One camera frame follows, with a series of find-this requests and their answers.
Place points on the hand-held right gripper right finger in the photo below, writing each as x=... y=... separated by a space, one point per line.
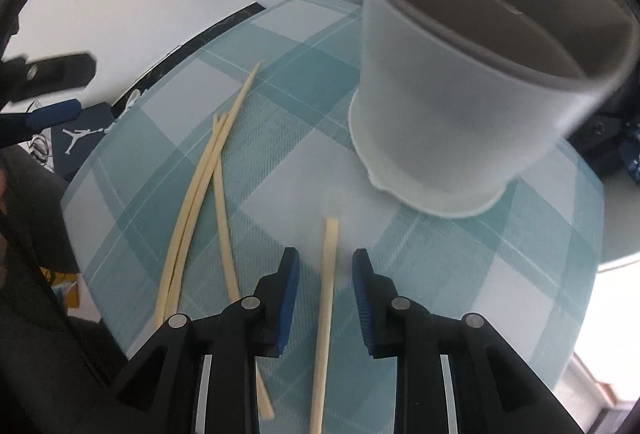
x=361 y=299

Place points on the yellow object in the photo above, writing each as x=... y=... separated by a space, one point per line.
x=67 y=294

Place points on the navy bag with white logo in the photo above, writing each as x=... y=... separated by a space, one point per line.
x=80 y=141

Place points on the white utensil holder cup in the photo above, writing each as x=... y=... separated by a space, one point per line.
x=450 y=113

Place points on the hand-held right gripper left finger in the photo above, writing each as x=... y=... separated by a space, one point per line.
x=287 y=294

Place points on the black round table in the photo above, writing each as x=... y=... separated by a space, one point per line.
x=200 y=39

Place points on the pale wooden chopstick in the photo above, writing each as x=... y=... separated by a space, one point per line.
x=325 y=314
x=161 y=309
x=245 y=88
x=222 y=214

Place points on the dark grey clothing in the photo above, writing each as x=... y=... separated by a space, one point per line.
x=30 y=214

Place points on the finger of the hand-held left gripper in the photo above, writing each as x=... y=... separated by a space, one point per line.
x=60 y=71
x=50 y=114

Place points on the teal checkered tablecloth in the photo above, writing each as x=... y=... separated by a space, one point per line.
x=280 y=78

